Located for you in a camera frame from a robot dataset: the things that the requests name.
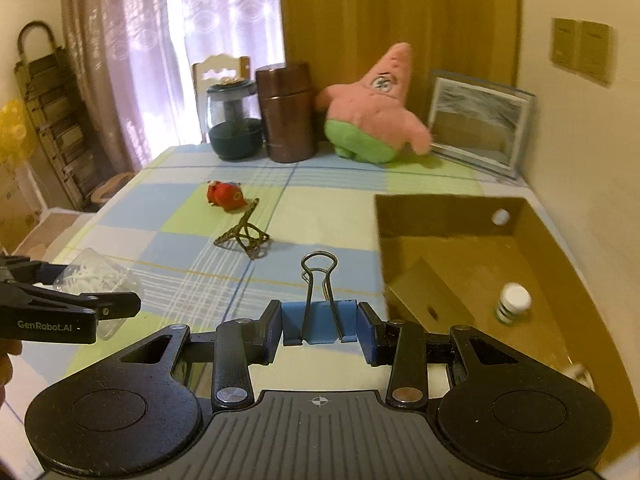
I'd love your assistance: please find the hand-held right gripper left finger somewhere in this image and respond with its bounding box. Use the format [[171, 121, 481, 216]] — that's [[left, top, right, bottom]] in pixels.
[[117, 300, 282, 408]]

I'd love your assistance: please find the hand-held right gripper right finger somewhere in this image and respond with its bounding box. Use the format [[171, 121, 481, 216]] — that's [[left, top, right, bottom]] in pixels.
[[356, 301, 521, 406]]

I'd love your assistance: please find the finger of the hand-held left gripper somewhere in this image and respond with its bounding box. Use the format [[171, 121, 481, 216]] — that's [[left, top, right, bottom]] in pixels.
[[0, 255, 68, 286], [0, 284, 142, 320]]

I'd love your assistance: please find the clear bag of white picks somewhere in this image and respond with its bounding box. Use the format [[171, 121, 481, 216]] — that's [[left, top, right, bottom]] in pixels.
[[52, 247, 146, 343]]

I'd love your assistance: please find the blue binder clip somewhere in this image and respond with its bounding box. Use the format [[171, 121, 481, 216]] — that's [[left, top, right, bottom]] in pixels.
[[281, 251, 360, 346]]

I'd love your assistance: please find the white green-striped bottle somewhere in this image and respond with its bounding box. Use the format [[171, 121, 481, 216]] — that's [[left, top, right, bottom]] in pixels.
[[494, 282, 533, 326]]

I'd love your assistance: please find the brown cardboard box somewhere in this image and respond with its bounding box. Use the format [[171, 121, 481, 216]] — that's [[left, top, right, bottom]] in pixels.
[[374, 192, 631, 411]]

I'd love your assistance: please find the brown cardboard carton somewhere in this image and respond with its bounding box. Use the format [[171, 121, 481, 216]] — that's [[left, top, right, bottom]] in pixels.
[[0, 160, 43, 253]]

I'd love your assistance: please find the checked pastel tablecloth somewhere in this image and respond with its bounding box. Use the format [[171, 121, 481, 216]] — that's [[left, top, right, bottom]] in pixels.
[[10, 142, 531, 396]]

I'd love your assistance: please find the yellow plastic bag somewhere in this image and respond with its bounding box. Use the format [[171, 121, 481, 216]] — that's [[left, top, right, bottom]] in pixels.
[[0, 100, 28, 166]]

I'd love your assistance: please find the small red toy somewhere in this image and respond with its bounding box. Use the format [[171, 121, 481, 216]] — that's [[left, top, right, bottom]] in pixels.
[[206, 180, 247, 209]]

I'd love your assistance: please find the glass jar with dark base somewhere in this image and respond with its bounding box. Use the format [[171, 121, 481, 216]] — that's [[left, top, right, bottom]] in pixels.
[[206, 79, 263, 162]]

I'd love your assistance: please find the small white plastic object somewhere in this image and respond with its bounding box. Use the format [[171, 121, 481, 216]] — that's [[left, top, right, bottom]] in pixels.
[[562, 362, 596, 391]]

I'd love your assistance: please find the brown metal canister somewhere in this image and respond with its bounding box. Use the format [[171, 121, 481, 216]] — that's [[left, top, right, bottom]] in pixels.
[[255, 61, 317, 163]]

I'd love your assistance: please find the pink starfish plush toy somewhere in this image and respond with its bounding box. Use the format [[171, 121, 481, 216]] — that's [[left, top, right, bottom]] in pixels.
[[316, 42, 435, 163]]

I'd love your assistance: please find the sheer pale curtain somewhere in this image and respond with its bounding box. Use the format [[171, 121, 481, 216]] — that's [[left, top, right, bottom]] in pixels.
[[60, 0, 286, 171]]

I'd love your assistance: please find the cream wooden chair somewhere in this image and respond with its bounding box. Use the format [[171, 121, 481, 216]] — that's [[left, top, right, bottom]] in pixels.
[[192, 54, 251, 143]]

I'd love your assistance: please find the mustard yellow curtain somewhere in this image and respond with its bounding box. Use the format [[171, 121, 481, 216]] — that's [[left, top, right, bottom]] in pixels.
[[277, 0, 523, 111]]

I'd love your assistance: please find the bronze twisted wire stand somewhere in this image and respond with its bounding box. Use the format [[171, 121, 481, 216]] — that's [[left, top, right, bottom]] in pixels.
[[214, 198, 271, 261]]

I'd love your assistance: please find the silver picture frame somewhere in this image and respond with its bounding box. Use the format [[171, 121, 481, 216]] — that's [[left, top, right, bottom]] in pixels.
[[427, 71, 537, 181]]

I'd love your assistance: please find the beige wall switch plate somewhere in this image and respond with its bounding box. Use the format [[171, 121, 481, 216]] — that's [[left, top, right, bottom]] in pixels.
[[580, 21, 616, 85], [550, 17, 583, 71]]

